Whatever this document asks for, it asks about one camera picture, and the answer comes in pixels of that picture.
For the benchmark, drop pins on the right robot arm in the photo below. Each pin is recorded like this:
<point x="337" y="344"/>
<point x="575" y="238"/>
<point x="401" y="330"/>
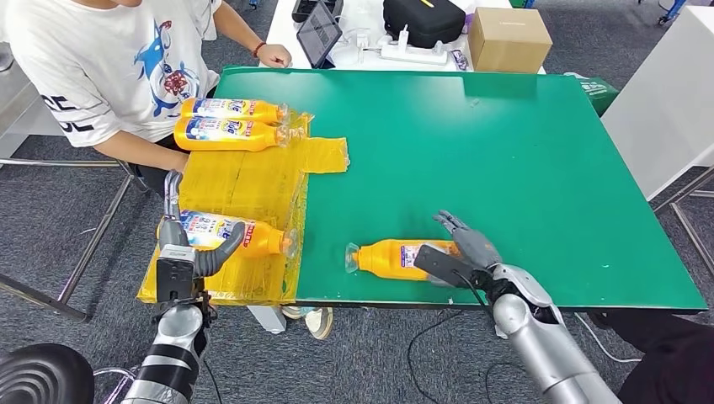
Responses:
<point x="535" y="334"/>

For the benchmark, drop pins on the white power strip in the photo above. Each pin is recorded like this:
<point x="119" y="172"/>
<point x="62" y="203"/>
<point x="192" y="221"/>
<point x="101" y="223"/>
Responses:
<point x="413" y="54"/>

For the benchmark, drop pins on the white table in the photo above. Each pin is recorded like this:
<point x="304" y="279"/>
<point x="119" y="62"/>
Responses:
<point x="666" y="95"/>

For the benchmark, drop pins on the seated person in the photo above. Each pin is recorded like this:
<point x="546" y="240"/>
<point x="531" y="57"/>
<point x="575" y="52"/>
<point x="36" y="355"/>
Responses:
<point x="111" y="67"/>

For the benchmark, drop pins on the green bag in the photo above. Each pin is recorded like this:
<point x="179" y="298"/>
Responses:
<point x="598" y="93"/>

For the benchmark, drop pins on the person's right forearm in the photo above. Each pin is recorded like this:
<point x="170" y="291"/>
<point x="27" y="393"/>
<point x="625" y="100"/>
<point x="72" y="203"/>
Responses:
<point x="139" y="153"/>

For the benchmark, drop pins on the white shoe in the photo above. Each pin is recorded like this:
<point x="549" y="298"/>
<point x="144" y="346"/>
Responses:
<point x="319" y="323"/>

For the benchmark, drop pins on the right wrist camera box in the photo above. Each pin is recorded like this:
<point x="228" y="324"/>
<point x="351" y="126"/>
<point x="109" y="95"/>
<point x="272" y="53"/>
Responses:
<point x="440" y="265"/>

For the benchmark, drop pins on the white table leg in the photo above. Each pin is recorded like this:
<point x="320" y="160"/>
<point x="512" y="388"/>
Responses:
<point x="268" y="319"/>

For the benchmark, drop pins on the white desk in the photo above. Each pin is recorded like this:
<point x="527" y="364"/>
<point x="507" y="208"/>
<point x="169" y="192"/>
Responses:
<point x="281" y="39"/>

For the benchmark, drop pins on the white power adapter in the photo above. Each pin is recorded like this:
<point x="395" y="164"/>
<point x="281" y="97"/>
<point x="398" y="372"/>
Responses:
<point x="362" y="40"/>

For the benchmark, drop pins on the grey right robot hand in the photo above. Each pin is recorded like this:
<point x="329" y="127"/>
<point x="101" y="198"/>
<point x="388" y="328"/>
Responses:
<point x="477" y="248"/>

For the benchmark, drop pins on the purple packet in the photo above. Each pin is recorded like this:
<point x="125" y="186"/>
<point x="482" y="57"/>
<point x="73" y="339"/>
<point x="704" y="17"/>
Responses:
<point x="459" y="60"/>

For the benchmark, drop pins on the person's left forearm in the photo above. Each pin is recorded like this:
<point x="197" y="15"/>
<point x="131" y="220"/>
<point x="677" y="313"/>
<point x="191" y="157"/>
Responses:
<point x="237" y="28"/>

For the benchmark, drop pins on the yellow taped mat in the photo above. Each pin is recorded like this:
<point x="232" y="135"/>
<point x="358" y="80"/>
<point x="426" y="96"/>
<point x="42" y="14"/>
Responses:
<point x="245" y="184"/>

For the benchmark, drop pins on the white plug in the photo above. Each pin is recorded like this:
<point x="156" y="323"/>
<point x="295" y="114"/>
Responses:
<point x="403" y="37"/>

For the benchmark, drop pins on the person's left hand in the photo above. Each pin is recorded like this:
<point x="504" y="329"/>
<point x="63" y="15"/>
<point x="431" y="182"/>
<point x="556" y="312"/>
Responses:
<point x="274" y="57"/>

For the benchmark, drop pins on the black carry bag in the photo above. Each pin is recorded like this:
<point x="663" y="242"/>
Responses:
<point x="424" y="22"/>

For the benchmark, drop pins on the orange detergent bottle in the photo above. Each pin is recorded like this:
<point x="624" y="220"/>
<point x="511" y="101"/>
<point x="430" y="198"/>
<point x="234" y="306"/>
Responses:
<point x="262" y="111"/>
<point x="262" y="139"/>
<point x="379" y="259"/>
<point x="268" y="240"/>

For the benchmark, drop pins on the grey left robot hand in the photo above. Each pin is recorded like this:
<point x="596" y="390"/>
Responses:
<point x="173" y="234"/>

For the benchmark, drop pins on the cardboard box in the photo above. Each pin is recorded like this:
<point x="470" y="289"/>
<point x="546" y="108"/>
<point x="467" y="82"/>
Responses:
<point x="507" y="42"/>

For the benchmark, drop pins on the black tablet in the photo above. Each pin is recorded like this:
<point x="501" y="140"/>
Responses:
<point x="319" y="34"/>

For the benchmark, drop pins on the black round stool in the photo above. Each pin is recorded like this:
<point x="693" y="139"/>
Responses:
<point x="42" y="373"/>

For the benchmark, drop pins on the black tray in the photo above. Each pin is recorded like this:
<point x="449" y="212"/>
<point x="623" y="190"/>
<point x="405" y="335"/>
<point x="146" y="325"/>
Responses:
<point x="301" y="6"/>

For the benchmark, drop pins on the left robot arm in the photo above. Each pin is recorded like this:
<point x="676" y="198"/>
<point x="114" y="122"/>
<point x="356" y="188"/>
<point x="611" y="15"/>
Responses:
<point x="173" y="346"/>

